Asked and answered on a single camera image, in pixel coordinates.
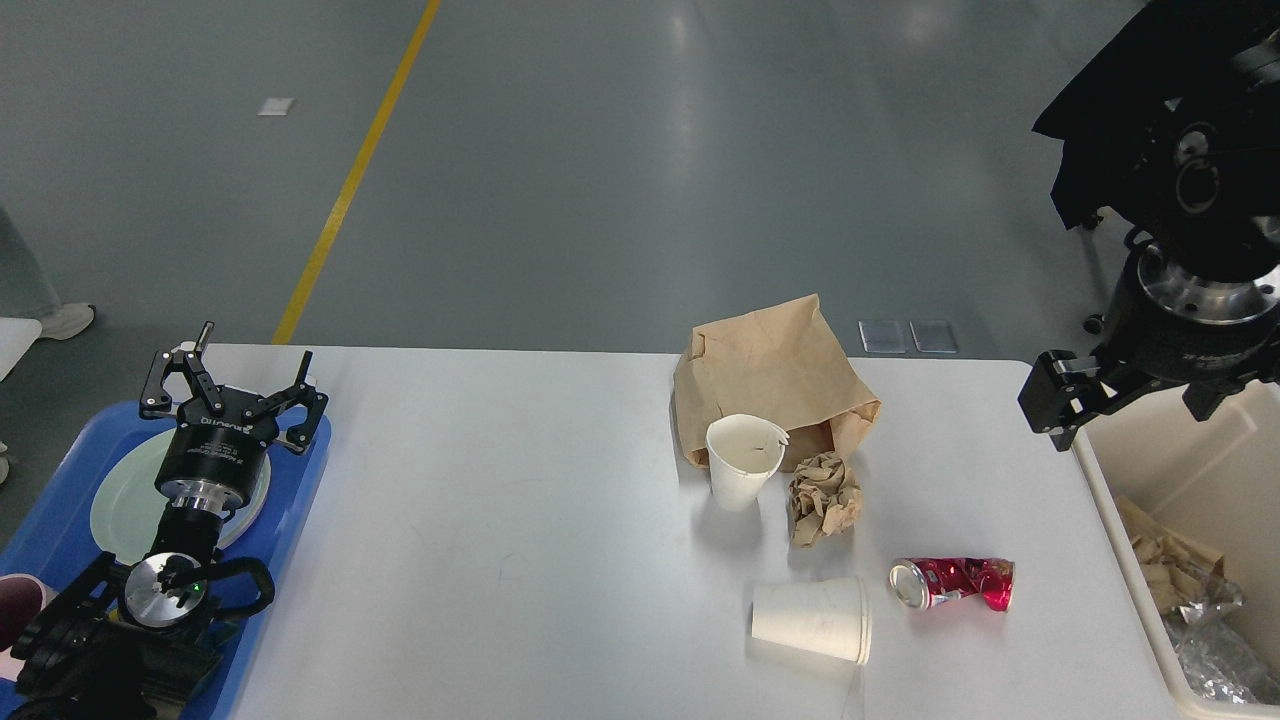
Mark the floor outlet plate left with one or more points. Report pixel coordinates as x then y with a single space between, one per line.
886 337

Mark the floor outlet plate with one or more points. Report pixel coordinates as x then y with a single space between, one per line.
886 337
933 336

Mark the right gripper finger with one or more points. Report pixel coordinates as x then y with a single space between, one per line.
1204 398
1063 392

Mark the person's white shoe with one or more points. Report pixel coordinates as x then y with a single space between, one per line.
66 321

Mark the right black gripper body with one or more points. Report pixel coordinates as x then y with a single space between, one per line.
1169 323

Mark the silver foil bag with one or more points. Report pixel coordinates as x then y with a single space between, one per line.
1194 606

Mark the black jacket on chair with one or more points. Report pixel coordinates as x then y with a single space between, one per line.
1169 50

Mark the crumpled brown paper ball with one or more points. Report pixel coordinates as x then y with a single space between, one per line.
824 499

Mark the mint green plate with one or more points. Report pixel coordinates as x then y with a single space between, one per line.
127 508

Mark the lying white paper cup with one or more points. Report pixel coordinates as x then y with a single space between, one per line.
832 617

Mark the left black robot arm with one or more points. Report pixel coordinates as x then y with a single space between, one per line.
160 537

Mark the white paper cup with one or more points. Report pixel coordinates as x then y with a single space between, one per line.
743 451
832 617

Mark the blue plastic tray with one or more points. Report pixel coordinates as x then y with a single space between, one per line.
55 545

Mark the beige plastic bin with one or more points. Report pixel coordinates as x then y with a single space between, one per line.
1215 482

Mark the pink ribbed mug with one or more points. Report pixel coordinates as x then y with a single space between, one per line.
23 598

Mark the brown paper in foil bag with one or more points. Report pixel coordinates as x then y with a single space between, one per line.
1176 570

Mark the white office chair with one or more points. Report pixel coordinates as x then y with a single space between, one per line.
1087 230

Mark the crushed red soda can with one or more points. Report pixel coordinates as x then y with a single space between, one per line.
922 583

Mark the floor outlet plate right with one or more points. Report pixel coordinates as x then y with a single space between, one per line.
933 336

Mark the large brown paper bag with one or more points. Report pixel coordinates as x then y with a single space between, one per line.
783 364

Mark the person's grey trouser leg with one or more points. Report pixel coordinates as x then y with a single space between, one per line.
26 291

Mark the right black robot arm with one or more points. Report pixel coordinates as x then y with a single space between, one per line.
1184 147

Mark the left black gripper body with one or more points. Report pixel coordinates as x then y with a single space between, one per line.
213 462

